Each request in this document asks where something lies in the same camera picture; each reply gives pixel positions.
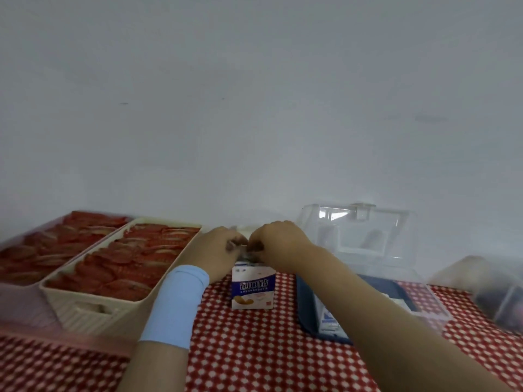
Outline blue white cardboard box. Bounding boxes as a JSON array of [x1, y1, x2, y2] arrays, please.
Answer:
[[230, 224, 278, 311]]

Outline person's left hand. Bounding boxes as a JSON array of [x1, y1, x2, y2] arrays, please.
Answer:
[[185, 226, 250, 285]]

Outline pink perforated plastic basket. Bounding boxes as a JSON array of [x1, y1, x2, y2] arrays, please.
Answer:
[[0, 212, 136, 331]]

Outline clear plastic container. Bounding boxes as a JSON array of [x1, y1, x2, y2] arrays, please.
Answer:
[[427, 255, 523, 335]]

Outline person's right forearm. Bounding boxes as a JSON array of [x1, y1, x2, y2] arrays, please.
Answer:
[[302, 248, 503, 392]]

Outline pile of red packets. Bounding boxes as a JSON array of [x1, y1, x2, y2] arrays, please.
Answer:
[[45, 223, 200, 303], [0, 211, 130, 285]]

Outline pink plastic tray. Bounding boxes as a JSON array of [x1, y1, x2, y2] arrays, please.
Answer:
[[0, 324, 138, 359]]

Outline row of bandage stacks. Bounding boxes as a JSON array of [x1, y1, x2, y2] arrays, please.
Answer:
[[318, 293, 414, 340]]

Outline person's left forearm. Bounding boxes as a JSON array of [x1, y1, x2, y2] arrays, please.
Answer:
[[116, 340, 191, 392]]

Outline person's right hand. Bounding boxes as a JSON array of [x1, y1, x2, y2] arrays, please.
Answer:
[[246, 220, 326, 277]]

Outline cream perforated plastic basket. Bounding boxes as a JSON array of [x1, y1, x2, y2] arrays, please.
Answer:
[[39, 218, 203, 339]]

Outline light blue wristband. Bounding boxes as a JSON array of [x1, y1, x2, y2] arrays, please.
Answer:
[[138, 265, 211, 352]]

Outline clear storage box blue base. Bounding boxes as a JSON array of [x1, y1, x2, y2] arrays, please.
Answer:
[[295, 201, 453, 346]]

